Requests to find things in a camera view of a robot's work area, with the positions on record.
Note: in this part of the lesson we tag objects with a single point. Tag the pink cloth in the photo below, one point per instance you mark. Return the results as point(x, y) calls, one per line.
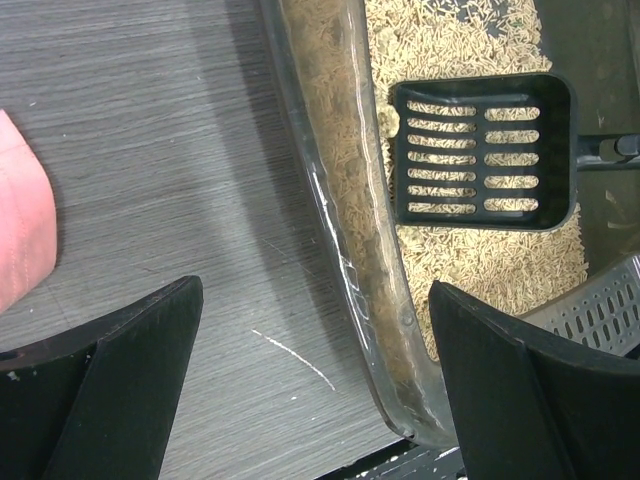
point(28, 217)

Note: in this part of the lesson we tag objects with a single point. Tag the grey plastic litter box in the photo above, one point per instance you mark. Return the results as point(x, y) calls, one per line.
point(326, 92)

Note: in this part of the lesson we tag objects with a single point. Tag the beige cat litter pellets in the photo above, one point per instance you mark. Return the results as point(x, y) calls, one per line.
point(432, 40)

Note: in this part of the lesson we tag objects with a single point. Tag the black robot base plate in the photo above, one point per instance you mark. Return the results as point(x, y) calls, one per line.
point(405, 460)

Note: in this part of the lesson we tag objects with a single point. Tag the black slotted litter scoop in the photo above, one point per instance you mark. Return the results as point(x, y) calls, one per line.
point(496, 152)

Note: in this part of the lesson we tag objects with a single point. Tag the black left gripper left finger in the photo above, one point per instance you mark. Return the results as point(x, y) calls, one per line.
point(98, 401)

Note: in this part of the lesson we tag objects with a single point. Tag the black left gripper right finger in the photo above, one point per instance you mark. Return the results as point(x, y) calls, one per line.
point(528, 404)

